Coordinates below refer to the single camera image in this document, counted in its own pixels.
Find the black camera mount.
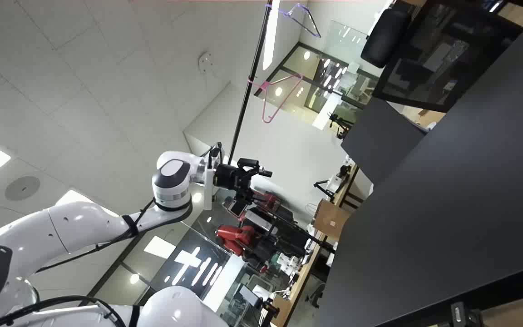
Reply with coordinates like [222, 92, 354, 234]
[449, 299, 485, 327]

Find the dark grey partition panel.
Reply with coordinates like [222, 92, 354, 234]
[340, 96, 427, 187]

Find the pink clothes hanger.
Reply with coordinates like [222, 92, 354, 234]
[255, 70, 305, 125]

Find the brown cardboard box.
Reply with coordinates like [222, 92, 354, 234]
[311, 198, 353, 243]

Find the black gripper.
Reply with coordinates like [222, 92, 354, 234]
[215, 156, 275, 205]

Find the round grey ceiling speaker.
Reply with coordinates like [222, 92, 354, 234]
[4, 174, 42, 203]

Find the black stand pole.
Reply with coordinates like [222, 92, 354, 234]
[227, 0, 276, 163]

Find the black bag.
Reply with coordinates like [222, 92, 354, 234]
[360, 3, 414, 69]

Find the small white ceiling sensor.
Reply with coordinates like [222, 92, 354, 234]
[196, 50, 216, 72]

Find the purple clothes hanger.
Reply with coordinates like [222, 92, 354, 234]
[285, 1, 324, 40]

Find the large red machine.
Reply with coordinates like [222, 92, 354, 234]
[215, 223, 258, 256]

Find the black monitor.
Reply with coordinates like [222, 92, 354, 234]
[373, 0, 523, 114]

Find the small red machine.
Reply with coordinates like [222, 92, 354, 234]
[242, 187, 278, 214]

